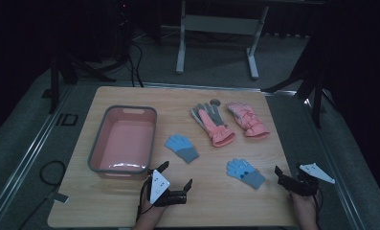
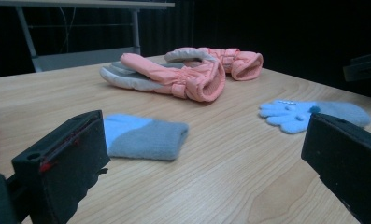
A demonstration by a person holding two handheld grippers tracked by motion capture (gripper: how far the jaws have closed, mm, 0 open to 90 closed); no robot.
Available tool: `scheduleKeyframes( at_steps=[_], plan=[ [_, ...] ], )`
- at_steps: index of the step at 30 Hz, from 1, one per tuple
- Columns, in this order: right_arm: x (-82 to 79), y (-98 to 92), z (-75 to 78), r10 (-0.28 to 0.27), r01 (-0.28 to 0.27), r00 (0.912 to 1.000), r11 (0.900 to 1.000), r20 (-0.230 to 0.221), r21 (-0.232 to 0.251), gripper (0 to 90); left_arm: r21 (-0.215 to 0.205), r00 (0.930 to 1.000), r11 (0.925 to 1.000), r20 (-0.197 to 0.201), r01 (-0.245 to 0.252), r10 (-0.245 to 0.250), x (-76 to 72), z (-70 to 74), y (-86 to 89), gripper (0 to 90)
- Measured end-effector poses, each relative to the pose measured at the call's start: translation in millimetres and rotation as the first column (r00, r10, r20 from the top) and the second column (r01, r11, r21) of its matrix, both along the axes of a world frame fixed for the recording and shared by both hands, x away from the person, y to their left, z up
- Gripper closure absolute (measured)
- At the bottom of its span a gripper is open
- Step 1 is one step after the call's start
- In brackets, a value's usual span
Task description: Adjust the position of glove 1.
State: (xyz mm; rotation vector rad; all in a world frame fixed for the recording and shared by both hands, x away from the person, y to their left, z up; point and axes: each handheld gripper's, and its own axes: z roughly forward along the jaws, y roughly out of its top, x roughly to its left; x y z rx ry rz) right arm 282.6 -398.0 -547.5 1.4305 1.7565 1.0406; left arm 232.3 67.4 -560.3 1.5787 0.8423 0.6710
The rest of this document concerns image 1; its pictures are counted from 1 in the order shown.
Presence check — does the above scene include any pink basin with grey rim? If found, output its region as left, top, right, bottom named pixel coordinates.
left=87, top=104, right=158, bottom=180

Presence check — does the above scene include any black floor cable loop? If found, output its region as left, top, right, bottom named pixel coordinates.
left=17, top=159, right=67, bottom=230

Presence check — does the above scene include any pink glove with grey palm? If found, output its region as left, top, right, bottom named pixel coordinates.
left=190, top=103, right=236, bottom=149

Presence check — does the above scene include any person's left hand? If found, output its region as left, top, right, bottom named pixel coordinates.
left=136, top=191, right=169, bottom=224

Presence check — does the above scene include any white desk frame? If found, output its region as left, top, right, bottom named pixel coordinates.
left=175, top=0, right=270, bottom=81

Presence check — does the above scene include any plain blue knit glove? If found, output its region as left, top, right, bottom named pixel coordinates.
left=164, top=133, right=200, bottom=165

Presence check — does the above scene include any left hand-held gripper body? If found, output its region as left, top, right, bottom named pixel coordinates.
left=142, top=169, right=190, bottom=208

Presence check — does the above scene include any pink patterned ski glove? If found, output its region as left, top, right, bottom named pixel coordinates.
left=226, top=102, right=271, bottom=140

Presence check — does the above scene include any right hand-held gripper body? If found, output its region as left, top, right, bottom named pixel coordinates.
left=277, top=163, right=336, bottom=197

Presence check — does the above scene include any person's right hand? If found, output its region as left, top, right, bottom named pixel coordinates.
left=289, top=190, right=322, bottom=221

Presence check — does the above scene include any grey tape piece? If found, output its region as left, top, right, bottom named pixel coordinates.
left=52, top=192, right=70, bottom=204

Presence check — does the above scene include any metal floor rail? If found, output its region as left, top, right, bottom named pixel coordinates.
left=302, top=95, right=366, bottom=230
left=78, top=80, right=298, bottom=96
left=0, top=83, right=76, bottom=226

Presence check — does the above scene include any black tripod stand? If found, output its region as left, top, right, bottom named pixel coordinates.
left=42, top=47, right=117, bottom=115
left=261, top=60, right=336, bottom=129

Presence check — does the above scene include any black hanging cable bundle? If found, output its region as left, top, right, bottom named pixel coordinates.
left=112, top=0, right=145, bottom=88

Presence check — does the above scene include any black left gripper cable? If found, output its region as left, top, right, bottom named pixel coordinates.
left=135, top=176, right=155, bottom=223

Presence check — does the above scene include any blue knit glove with dots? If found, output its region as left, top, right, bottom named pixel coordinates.
left=225, top=157, right=267, bottom=190

